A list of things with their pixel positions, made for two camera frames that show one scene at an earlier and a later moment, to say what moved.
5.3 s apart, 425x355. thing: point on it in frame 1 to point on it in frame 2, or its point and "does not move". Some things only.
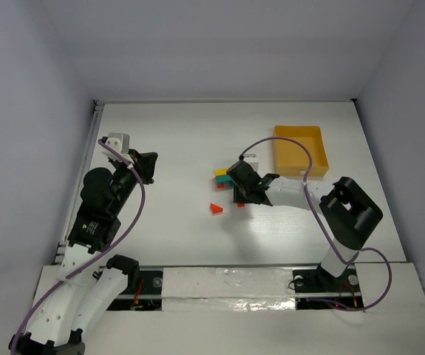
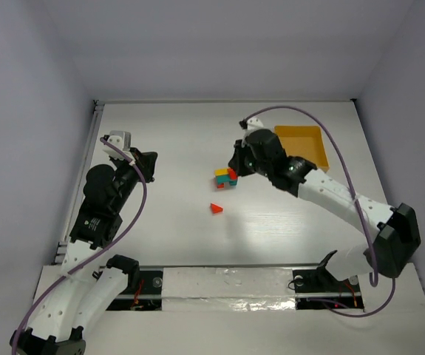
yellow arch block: x=220 y=171 does not move
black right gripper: x=242 y=183 to x=242 y=159
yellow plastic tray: x=291 y=160 does not move
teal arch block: x=223 y=180 does not move
